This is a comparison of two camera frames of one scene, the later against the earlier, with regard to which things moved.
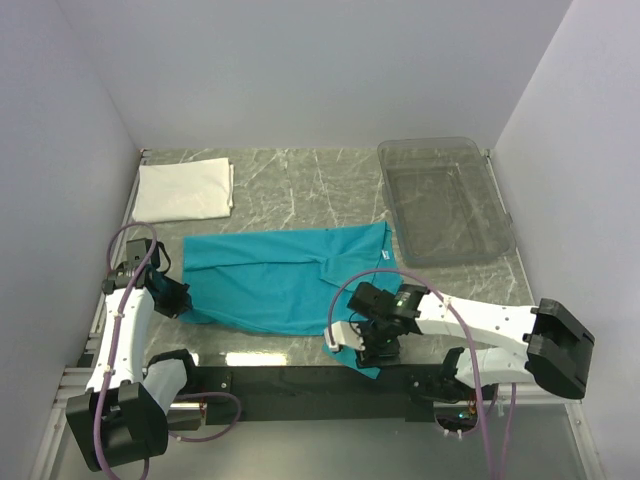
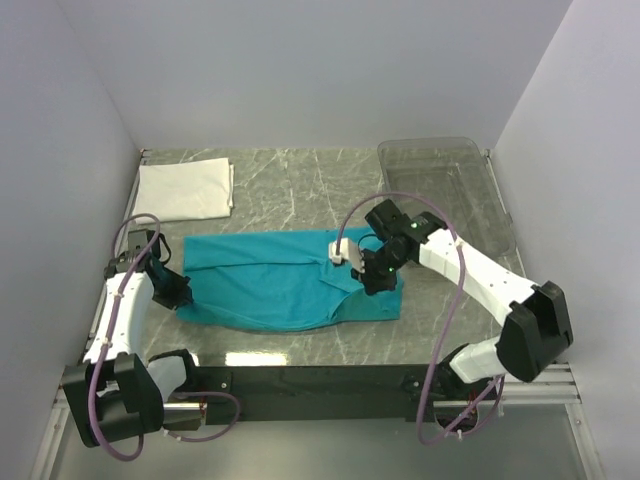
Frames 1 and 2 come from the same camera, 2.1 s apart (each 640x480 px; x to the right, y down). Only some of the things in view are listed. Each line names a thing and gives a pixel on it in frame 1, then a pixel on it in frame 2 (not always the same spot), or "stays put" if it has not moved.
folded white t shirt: x=184 y=190 stays put
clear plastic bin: x=446 y=201 stays put
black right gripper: x=371 y=356 -> x=370 y=280
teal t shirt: x=293 y=282 stays put
